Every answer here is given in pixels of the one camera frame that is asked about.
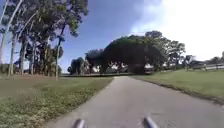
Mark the robot's own part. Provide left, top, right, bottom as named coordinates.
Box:
left=72, top=118, right=87, bottom=128
left=143, top=116, right=160, bottom=128

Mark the row of tall trees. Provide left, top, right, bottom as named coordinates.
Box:
left=0, top=0, right=90, bottom=78

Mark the wide dark tree clump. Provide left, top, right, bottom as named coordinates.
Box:
left=67, top=30, right=186, bottom=76

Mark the grey asphalt path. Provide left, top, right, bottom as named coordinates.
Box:
left=41, top=75, right=224, bottom=128

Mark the low building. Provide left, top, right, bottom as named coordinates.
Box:
left=185, top=59, right=224, bottom=71

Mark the grass verge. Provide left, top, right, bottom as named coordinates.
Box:
left=131, top=68, right=224, bottom=105
left=0, top=73, right=114, bottom=128

